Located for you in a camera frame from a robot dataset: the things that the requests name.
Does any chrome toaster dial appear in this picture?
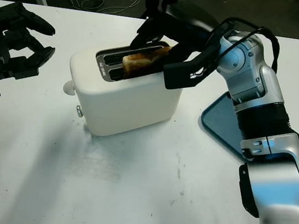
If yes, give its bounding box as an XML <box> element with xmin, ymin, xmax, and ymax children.
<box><xmin>75</xmin><ymin>105</ymin><xmax>86</xmax><ymax>118</ymax></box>

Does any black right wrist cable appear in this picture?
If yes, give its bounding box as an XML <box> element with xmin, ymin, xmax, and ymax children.
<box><xmin>207</xmin><ymin>14</ymin><xmax>285</xmax><ymax>80</ymax></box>

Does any white two-slot toaster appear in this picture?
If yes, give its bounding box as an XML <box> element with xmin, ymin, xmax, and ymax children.
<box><xmin>60</xmin><ymin>28</ymin><xmax>190</xmax><ymax>147</ymax></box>

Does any blue plastic tray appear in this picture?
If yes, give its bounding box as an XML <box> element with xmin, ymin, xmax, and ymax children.
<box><xmin>195</xmin><ymin>89</ymin><xmax>299</xmax><ymax>169</ymax></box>

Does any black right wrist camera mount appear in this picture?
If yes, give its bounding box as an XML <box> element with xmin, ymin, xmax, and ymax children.
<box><xmin>160</xmin><ymin>16</ymin><xmax>226</xmax><ymax>96</ymax></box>

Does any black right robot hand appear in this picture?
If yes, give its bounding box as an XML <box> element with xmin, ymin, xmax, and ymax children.
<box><xmin>127</xmin><ymin>0</ymin><xmax>223</xmax><ymax>79</ymax></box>

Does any browned toast slice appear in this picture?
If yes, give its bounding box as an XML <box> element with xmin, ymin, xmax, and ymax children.
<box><xmin>120</xmin><ymin>40</ymin><xmax>173</xmax><ymax>85</ymax></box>

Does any white toaster lever knob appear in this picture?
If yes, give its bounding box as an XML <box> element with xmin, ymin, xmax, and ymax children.
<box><xmin>62</xmin><ymin>81</ymin><xmax>77</xmax><ymax>96</ymax></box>

